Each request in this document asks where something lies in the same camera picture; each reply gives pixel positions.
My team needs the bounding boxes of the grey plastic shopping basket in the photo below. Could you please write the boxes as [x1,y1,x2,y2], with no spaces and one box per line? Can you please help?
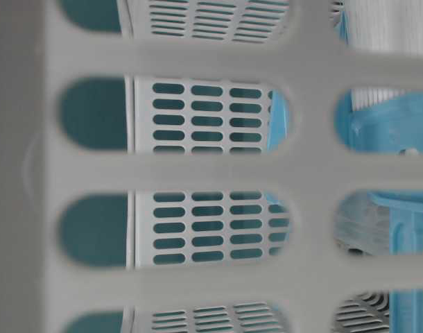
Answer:
[0,1,423,332]

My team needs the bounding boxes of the blue hand brush white bristles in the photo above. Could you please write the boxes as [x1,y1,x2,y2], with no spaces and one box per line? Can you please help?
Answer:
[265,0,423,333]

